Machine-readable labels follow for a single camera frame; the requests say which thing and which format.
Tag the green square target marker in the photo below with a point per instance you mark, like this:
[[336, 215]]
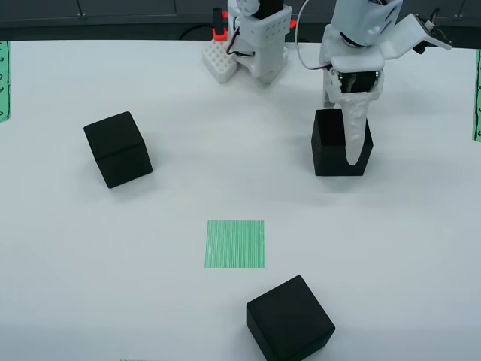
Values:
[[235, 244]]

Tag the red and black clamp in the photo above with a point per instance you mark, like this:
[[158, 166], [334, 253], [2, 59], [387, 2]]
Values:
[[293, 24], [217, 19]]

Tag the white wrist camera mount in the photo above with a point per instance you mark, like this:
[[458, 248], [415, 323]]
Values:
[[406, 37]]

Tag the white table cover sheet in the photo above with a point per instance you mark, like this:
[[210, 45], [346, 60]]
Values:
[[75, 244]]

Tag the green tape strip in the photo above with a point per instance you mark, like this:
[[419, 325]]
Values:
[[4, 82], [477, 97]]

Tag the black cube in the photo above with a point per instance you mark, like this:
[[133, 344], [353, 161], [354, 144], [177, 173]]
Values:
[[116, 150], [327, 158], [289, 319]]

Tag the dark grey cabinet row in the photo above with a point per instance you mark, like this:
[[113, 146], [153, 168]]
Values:
[[112, 11]]

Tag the white perforated base block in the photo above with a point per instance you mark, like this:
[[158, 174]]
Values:
[[219, 60]]

